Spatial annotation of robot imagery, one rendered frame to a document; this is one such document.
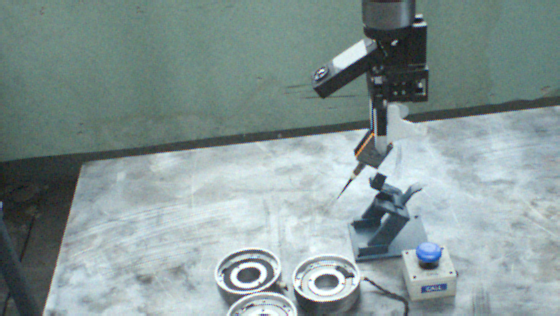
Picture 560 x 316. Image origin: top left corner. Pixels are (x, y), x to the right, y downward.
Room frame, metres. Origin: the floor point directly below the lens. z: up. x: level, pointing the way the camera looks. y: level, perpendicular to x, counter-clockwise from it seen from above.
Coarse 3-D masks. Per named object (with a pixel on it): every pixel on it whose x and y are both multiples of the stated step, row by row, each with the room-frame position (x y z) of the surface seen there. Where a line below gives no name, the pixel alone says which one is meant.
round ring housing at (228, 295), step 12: (240, 252) 0.93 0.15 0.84; (252, 252) 0.94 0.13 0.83; (264, 252) 0.93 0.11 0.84; (228, 264) 0.91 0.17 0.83; (252, 264) 0.91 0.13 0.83; (276, 264) 0.90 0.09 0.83; (216, 276) 0.88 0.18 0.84; (240, 276) 0.90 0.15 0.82; (252, 276) 0.91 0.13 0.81; (264, 276) 0.88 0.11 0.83; (276, 276) 0.86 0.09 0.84; (264, 288) 0.84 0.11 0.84; (276, 288) 0.86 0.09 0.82; (228, 300) 0.84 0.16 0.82
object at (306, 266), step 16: (320, 256) 0.90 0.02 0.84; (336, 256) 0.90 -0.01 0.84; (304, 272) 0.88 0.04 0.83; (320, 272) 0.88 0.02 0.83; (336, 272) 0.87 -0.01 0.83; (336, 288) 0.84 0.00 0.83; (352, 288) 0.83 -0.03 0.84; (304, 304) 0.82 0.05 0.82; (320, 304) 0.80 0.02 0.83; (336, 304) 0.80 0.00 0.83; (352, 304) 0.83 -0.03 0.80
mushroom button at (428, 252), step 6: (420, 246) 0.87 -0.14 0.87; (426, 246) 0.87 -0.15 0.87; (432, 246) 0.87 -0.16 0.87; (438, 246) 0.87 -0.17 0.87; (420, 252) 0.86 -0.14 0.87; (426, 252) 0.85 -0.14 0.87; (432, 252) 0.85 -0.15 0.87; (438, 252) 0.85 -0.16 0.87; (420, 258) 0.85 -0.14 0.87; (426, 258) 0.85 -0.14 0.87; (432, 258) 0.84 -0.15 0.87; (438, 258) 0.85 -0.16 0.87
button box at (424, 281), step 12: (408, 252) 0.89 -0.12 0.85; (444, 252) 0.88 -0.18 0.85; (408, 264) 0.86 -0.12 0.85; (420, 264) 0.86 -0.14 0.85; (432, 264) 0.85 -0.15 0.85; (444, 264) 0.86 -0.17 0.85; (408, 276) 0.85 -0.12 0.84; (420, 276) 0.83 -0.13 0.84; (432, 276) 0.83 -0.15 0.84; (444, 276) 0.83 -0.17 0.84; (456, 276) 0.83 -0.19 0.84; (408, 288) 0.85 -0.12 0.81; (420, 288) 0.83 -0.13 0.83; (432, 288) 0.83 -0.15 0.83; (444, 288) 0.83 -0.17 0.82; (456, 288) 0.83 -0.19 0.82; (420, 300) 0.83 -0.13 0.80
